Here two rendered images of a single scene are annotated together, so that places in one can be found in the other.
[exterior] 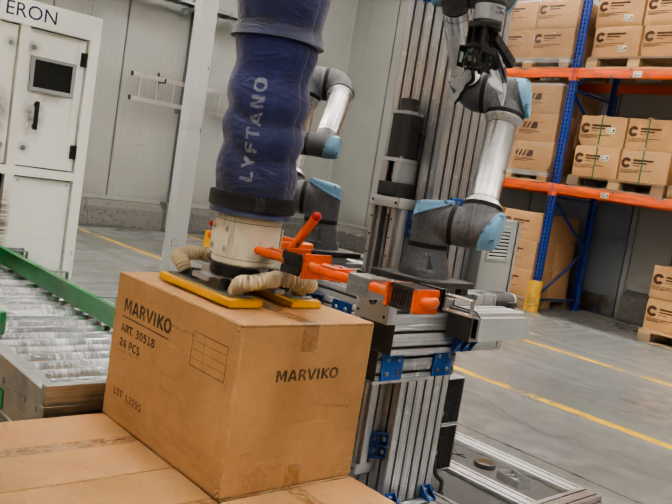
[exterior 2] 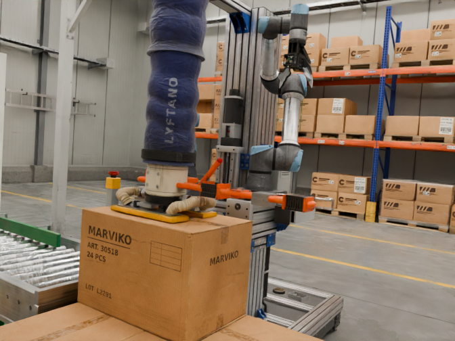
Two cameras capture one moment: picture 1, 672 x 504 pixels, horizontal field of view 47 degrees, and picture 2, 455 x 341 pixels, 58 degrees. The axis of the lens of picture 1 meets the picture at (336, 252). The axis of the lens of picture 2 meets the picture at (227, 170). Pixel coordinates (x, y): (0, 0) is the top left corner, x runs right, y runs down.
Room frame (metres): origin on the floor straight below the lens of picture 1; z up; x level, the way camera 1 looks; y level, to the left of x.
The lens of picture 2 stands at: (0.26, 0.41, 1.24)
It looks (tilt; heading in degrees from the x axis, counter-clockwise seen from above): 3 degrees down; 346
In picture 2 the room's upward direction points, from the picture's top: 4 degrees clockwise
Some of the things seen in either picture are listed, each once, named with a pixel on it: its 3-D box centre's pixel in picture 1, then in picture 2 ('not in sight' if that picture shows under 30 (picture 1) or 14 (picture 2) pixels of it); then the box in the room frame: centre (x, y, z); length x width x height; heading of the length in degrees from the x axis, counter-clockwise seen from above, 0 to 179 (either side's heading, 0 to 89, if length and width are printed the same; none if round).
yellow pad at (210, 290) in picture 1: (209, 283); (148, 209); (1.93, 0.31, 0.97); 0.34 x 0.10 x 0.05; 43
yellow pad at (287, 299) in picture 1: (268, 284); (179, 206); (2.06, 0.17, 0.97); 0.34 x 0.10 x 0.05; 43
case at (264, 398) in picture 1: (231, 369); (164, 261); (1.98, 0.23, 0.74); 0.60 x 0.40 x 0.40; 42
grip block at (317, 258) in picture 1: (306, 263); (214, 189); (1.81, 0.07, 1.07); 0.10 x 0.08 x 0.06; 133
